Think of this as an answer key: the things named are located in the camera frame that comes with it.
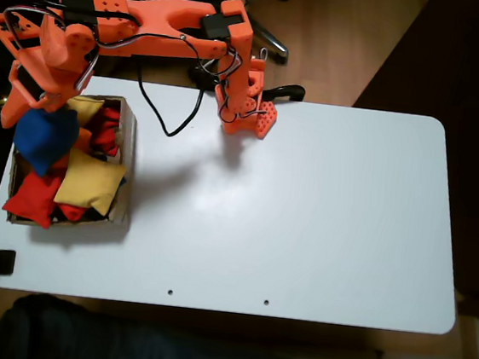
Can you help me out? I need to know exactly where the yellow bean bag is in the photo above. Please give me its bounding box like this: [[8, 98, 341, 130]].
[[63, 94, 107, 130], [52, 145, 131, 218]]

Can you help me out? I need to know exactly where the red bean bag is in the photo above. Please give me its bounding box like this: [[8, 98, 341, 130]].
[[1, 163, 68, 231], [85, 105, 124, 158], [55, 200, 89, 224]]

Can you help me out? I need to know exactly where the cardboard box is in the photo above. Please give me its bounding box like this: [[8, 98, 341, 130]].
[[4, 85, 142, 238]]

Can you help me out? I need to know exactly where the black table clamp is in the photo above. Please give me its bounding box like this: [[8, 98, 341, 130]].
[[263, 81, 307, 106], [188, 62, 223, 89]]

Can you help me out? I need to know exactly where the office chair base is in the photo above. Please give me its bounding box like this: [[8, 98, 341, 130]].
[[224, 0, 295, 67]]

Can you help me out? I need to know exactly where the person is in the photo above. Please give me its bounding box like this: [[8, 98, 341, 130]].
[[0, 289, 479, 359]]

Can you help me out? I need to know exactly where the wooden table leg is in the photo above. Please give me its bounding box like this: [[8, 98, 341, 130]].
[[449, 291, 479, 359]]

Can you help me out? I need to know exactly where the orange camera mount plate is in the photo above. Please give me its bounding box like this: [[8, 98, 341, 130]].
[[0, 11, 44, 56]]

